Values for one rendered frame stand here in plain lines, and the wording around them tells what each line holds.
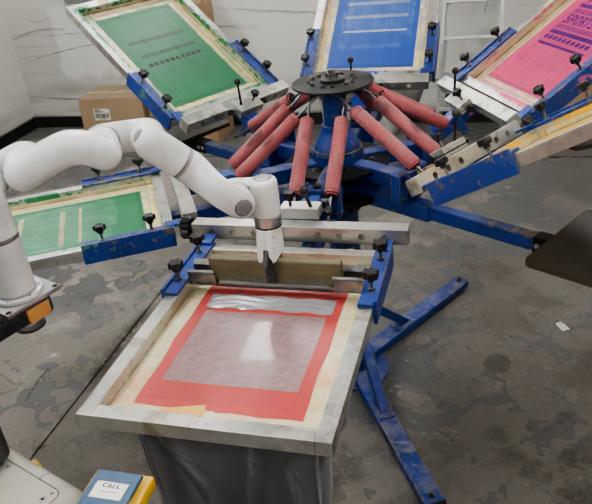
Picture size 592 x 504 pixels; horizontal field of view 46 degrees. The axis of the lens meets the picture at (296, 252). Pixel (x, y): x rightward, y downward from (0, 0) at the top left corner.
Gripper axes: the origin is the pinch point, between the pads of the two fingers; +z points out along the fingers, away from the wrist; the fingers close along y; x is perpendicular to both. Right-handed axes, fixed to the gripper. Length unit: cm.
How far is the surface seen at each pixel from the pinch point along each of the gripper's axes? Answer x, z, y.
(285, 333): 7.9, 6.0, 19.8
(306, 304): 10.3, 5.5, 6.9
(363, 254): 21.9, 2.5, -16.3
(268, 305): 0.0, 5.5, 8.5
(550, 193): 91, 101, -276
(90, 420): -26, 4, 60
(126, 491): -8, 5, 76
